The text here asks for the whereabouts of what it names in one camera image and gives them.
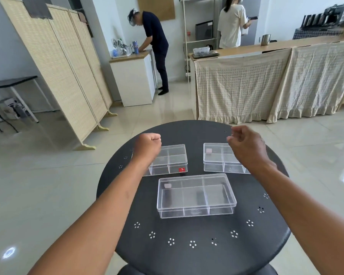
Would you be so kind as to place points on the dish rack with utensils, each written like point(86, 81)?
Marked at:
point(121, 50)

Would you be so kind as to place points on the beige folding screen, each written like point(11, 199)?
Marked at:
point(60, 68)

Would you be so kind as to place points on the person's left fingers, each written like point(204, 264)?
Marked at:
point(152, 137)

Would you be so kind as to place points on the small clear plastic box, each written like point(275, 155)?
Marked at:
point(218, 160)

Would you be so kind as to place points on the metal cup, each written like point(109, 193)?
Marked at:
point(265, 40)

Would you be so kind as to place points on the wooden counter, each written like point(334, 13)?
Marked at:
point(246, 49)

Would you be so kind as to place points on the white cabinet wooden top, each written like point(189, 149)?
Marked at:
point(133, 80)

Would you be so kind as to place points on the black side table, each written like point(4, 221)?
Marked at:
point(11, 82)

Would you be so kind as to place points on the black box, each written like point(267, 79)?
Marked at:
point(204, 30)

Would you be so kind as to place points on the dark checked cloth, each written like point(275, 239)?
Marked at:
point(318, 33)

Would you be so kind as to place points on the row of black appliances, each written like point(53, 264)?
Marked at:
point(329, 15)

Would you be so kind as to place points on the white metal shelf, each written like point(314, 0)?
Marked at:
point(185, 22)

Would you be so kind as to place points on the person's right hand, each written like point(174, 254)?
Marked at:
point(248, 148)

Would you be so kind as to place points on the black tray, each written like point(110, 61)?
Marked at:
point(213, 54)

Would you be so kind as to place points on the large clear plastic box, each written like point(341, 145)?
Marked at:
point(195, 194)

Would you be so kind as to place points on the white basket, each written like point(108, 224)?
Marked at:
point(201, 50)

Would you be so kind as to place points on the person's right forearm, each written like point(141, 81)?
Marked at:
point(301, 217)

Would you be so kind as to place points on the blue bottle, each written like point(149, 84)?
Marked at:
point(135, 48)

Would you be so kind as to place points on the person's left forearm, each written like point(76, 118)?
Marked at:
point(103, 214)

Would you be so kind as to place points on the small clear box red label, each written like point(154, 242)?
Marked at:
point(173, 160)

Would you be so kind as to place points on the beige checked cloth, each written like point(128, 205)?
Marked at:
point(240, 85)
point(318, 80)

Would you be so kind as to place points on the cork board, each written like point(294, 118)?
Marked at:
point(157, 7)

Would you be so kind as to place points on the black round stool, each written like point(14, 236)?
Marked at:
point(195, 270)

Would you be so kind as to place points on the person's left hand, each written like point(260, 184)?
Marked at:
point(146, 147)

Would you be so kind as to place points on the person's right fingers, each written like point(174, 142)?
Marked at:
point(235, 134)

